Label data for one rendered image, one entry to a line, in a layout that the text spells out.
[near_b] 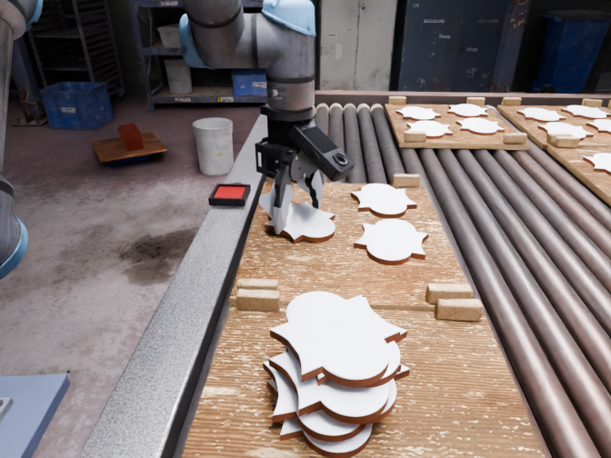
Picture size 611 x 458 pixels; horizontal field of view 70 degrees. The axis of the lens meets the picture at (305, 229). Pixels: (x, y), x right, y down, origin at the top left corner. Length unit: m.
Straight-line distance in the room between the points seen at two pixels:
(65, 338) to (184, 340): 1.57
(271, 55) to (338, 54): 4.55
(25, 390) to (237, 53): 0.53
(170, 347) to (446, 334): 0.36
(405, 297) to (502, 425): 0.21
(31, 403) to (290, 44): 0.58
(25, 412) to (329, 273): 0.44
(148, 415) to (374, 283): 0.35
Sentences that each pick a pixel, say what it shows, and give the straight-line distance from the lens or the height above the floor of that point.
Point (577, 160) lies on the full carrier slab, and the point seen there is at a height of 0.94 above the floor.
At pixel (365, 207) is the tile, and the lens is 0.86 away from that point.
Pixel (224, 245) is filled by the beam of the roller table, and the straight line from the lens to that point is 0.80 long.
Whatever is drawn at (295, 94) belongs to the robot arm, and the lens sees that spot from 0.69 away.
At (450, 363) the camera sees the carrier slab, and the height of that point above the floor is 0.94.
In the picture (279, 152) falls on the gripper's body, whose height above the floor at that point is 1.09.
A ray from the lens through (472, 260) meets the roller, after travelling 0.81.
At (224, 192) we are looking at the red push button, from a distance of 0.96.
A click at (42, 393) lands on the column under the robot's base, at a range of 0.69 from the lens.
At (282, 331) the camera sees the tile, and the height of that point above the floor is 1.02.
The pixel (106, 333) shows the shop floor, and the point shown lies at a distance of 2.12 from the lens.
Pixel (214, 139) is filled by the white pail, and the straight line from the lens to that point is 3.33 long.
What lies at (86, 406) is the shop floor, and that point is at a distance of 1.86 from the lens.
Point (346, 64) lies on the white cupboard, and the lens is 5.25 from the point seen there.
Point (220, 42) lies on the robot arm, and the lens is 0.66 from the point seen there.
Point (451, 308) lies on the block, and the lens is 0.61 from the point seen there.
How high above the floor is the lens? 1.34
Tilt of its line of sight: 30 degrees down
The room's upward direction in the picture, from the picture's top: straight up
